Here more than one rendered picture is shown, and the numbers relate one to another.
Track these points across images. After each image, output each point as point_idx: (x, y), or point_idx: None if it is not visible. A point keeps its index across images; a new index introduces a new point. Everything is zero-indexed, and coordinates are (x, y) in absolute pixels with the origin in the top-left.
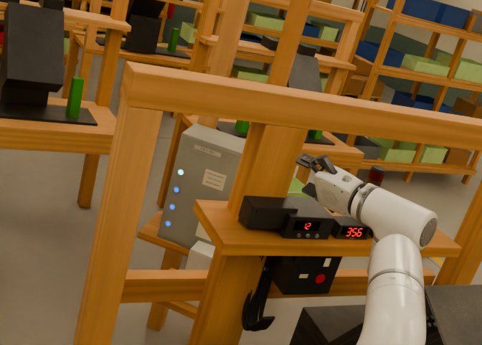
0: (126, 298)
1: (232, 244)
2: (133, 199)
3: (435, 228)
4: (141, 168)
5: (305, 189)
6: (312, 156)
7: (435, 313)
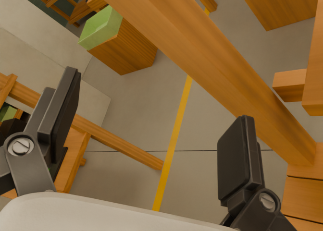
0: (296, 98)
1: (320, 104)
2: (183, 48)
3: None
4: (155, 19)
5: (220, 152)
6: (48, 105)
7: None
